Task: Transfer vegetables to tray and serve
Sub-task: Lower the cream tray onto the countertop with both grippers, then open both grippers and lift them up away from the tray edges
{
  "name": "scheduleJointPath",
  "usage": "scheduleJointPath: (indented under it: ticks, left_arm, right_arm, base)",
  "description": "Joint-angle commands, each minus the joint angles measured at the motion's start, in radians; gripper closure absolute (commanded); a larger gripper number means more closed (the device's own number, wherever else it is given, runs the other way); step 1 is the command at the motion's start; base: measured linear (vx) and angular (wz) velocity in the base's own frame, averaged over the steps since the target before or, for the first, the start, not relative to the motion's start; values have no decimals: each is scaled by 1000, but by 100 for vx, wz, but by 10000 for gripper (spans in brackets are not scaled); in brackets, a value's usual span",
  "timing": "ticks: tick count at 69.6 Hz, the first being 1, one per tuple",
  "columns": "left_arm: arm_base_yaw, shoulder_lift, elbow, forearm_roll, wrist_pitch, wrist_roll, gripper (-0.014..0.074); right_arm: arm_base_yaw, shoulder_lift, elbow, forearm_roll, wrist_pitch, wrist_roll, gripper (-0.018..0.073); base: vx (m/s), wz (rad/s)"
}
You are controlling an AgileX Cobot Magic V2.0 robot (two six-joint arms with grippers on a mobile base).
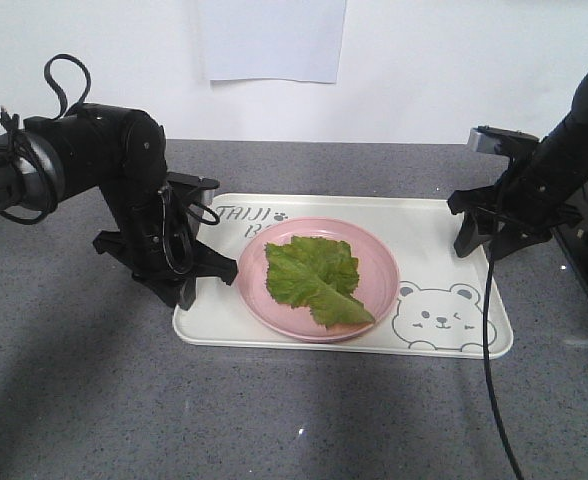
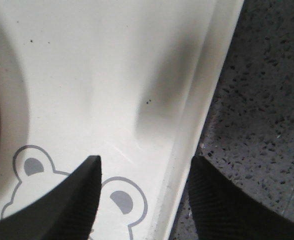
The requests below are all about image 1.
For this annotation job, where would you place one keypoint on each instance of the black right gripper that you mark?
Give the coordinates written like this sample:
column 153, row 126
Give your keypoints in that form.
column 530, row 196

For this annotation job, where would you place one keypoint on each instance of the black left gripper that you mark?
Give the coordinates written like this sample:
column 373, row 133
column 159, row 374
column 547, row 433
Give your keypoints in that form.
column 155, row 240

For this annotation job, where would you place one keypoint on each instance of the green lettuce leaf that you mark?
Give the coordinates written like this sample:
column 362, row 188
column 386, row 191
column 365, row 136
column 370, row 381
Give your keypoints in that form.
column 320, row 274

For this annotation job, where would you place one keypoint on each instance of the pink round plate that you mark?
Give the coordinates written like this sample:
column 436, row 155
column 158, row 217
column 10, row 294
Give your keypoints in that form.
column 377, row 289

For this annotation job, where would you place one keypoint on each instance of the cream bear serving tray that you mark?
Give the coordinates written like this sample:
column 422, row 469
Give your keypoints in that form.
column 443, row 305

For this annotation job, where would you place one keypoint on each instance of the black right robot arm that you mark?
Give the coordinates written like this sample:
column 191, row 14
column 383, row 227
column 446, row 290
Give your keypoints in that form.
column 573, row 131

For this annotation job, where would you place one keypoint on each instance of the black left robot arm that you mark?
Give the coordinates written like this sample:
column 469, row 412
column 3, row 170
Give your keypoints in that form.
column 120, row 151

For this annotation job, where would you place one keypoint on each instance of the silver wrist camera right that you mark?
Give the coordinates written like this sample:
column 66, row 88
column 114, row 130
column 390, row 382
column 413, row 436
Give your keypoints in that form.
column 490, row 140

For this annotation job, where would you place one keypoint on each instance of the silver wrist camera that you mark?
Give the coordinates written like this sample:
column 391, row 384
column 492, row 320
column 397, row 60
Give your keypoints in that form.
column 490, row 140
column 193, row 190

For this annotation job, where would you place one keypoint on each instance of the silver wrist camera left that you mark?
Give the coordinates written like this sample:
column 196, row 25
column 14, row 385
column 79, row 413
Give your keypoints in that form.
column 193, row 190

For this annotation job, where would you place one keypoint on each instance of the white paper sheet on wall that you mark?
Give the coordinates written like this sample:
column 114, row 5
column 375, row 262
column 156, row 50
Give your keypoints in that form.
column 263, row 40

